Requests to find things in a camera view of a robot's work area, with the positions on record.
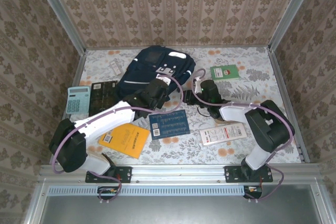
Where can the green notebook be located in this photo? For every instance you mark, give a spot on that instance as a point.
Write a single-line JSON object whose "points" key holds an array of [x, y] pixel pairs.
{"points": [[225, 72]]}

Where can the navy blue student backpack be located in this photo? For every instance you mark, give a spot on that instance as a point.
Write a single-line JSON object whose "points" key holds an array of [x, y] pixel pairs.
{"points": [[147, 69]]}

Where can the blue book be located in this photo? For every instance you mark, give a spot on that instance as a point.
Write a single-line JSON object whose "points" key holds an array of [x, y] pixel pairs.
{"points": [[170, 125]]}

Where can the white red booklet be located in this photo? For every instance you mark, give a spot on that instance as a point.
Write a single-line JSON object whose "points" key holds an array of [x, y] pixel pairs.
{"points": [[223, 134]]}

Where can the small white box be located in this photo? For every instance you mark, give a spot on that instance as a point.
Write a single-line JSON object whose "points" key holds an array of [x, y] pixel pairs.
{"points": [[115, 67]]}

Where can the yellow book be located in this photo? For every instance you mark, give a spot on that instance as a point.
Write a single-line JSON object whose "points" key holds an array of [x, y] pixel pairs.
{"points": [[128, 140]]}

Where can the black book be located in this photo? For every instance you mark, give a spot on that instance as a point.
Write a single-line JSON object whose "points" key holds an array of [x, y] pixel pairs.
{"points": [[101, 98]]}

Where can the teal desk calculator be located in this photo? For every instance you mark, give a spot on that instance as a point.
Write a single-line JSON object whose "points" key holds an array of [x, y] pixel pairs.
{"points": [[78, 100]]}

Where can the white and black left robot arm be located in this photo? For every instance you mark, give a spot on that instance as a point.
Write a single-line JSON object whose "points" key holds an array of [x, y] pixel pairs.
{"points": [[105, 119]]}

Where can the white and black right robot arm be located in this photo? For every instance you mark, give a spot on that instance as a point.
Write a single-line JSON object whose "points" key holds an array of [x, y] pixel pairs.
{"points": [[236, 112]]}

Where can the grey metal panel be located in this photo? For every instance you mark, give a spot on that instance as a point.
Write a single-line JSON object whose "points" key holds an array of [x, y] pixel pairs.
{"points": [[183, 211]]}

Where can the aluminium right side rail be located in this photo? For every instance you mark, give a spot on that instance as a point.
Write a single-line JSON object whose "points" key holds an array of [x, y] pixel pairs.
{"points": [[287, 103]]}

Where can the aluminium left side rail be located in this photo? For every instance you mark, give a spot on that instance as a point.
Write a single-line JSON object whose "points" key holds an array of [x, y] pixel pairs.
{"points": [[75, 77]]}

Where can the aluminium front frame rail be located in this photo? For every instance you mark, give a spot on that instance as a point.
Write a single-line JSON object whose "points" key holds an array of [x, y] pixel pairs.
{"points": [[178, 172]]}

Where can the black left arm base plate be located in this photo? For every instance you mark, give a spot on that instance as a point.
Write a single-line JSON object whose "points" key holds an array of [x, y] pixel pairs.
{"points": [[123, 174]]}

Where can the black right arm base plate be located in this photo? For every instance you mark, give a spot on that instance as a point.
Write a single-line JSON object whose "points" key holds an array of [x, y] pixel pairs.
{"points": [[233, 174]]}

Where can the aluminium right frame post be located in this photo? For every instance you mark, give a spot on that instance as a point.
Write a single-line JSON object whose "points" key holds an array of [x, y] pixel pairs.
{"points": [[292, 11]]}

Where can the aluminium frame post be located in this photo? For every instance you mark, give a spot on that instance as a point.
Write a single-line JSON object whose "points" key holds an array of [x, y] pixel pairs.
{"points": [[292, 11], [60, 11]]}

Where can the aluminium left frame post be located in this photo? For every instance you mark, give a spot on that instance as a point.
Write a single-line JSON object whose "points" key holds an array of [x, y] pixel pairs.
{"points": [[60, 11]]}

